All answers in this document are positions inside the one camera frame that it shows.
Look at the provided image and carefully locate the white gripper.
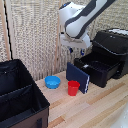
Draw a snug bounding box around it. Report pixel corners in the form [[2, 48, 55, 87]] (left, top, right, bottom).
[[60, 32, 92, 57]]

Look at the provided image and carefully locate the blue plastic bowl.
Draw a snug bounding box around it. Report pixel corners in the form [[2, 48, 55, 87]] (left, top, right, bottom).
[[44, 75, 62, 90]]

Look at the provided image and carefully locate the black fabric storage box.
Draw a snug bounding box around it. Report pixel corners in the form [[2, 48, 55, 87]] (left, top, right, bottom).
[[0, 58, 51, 128]]

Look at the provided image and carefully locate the dark blue book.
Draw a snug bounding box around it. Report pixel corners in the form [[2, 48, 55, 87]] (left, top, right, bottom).
[[65, 61, 91, 95]]

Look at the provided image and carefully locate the black air fryer body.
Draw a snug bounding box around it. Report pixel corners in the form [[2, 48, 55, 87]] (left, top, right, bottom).
[[92, 28, 128, 80]]

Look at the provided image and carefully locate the red plastic cup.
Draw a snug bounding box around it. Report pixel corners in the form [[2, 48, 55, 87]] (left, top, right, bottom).
[[67, 80, 81, 97]]

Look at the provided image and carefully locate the beige woven folding screen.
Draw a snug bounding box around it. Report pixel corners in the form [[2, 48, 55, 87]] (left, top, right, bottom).
[[0, 0, 128, 82]]

